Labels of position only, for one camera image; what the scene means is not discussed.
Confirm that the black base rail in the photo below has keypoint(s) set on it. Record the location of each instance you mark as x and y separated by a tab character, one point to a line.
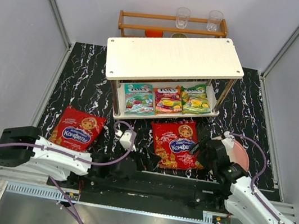
148	192

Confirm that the teal Fox's mint candy bag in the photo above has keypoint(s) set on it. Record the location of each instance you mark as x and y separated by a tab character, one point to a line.
139	99

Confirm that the right clear drinking glass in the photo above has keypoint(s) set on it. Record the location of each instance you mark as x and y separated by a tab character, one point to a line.
214	20

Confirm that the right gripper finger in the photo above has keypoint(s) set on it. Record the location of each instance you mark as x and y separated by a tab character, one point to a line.
196	149
204	140

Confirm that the orange Fox's candy bag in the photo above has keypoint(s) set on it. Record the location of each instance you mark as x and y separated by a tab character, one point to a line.
168	100

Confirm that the clear drinking glass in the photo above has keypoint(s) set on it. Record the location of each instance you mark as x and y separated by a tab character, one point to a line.
182	17
214	20

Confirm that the red Konfety candy bag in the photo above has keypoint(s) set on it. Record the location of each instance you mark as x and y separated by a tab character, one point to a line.
77	130
173	142

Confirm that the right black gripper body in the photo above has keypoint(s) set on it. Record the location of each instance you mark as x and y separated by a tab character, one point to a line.
204	148

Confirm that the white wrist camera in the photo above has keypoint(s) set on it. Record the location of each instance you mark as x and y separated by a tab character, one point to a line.
228	141
125	139

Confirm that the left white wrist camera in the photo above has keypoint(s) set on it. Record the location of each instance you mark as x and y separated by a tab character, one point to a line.
125	139

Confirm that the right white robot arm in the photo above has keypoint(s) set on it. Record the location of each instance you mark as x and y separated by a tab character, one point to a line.
241	197

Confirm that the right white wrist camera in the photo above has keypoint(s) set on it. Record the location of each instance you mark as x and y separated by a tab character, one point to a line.
228	141

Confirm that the black marble mat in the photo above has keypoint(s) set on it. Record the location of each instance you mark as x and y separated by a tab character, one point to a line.
82	84

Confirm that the brown wooden rack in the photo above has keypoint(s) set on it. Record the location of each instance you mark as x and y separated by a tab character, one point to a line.
132	24

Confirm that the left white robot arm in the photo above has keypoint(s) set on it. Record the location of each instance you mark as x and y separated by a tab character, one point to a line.
24	146

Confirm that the olive round lid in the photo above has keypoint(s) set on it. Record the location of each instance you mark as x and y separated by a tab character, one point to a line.
179	35

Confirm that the orange round object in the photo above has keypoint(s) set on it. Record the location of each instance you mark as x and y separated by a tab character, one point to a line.
153	33

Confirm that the left clear drinking glass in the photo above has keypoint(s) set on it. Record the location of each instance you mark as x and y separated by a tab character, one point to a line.
182	17

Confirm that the cream floral plate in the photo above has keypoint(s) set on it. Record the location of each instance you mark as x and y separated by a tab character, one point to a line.
239	155

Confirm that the green yellow Fox's candy bag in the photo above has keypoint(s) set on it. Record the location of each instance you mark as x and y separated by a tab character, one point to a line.
195	100

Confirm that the white two-tier shelf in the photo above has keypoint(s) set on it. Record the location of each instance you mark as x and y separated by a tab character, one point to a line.
169	62

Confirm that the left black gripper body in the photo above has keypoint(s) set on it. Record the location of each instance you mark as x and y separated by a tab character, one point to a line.
137	155

